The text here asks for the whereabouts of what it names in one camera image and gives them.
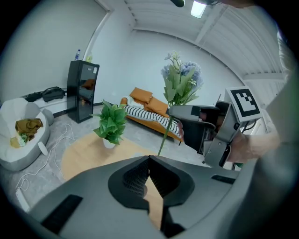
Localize brown cloth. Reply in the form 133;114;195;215
15;118;44;142

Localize orange sofa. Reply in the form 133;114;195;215
120;87;185;143

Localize green potted plant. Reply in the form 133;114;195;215
90;99;129;149

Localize black bag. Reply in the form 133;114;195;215
42;86;66;103

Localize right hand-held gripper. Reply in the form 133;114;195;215
168;86;262;168

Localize person's right forearm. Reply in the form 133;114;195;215
253;130;284;162

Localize striped black white blanket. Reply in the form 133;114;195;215
125;105;183;140

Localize white oval device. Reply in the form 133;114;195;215
38;141;49;156

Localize person's right hand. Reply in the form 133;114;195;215
177;122;259;164

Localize orange cushion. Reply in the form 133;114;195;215
144;97;169;115
129;87;154;103

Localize white power strip cable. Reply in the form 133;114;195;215
15;123;77;191

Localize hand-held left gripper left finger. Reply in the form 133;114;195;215
29;155;162;239

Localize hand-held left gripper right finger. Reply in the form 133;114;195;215
149;155;242;239

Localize purple artificial flowers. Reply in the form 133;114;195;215
157;51;204;156

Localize black mini fridge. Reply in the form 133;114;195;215
66;60;100;124

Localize oval wooden table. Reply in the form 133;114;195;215
61;133;164;231

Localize white power strip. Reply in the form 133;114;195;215
15;188;30;212

